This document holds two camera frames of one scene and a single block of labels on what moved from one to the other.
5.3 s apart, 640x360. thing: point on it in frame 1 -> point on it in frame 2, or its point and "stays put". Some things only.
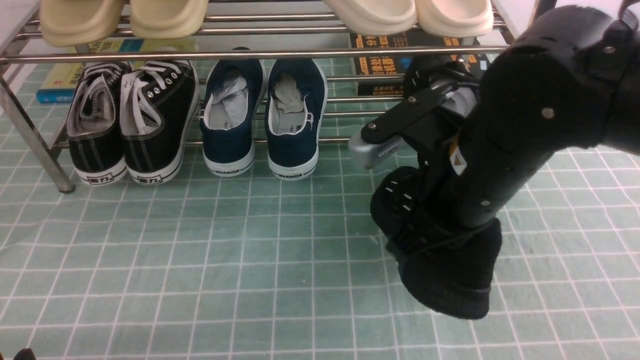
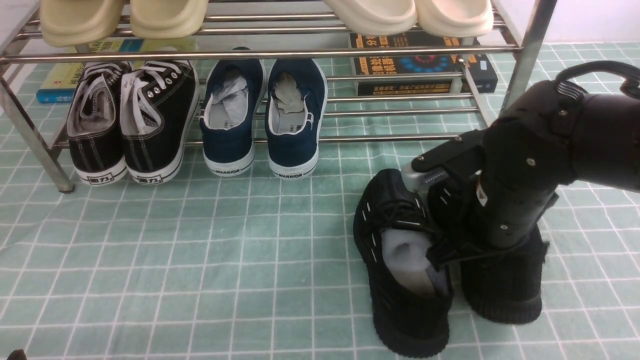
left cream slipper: [376, 17] stays put
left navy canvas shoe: [234, 92] stays put
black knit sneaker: [432, 74] -> [499, 284]
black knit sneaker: [448, 266] -> [394, 224]
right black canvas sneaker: [158, 102] stays put
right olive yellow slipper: [167, 19] stays put
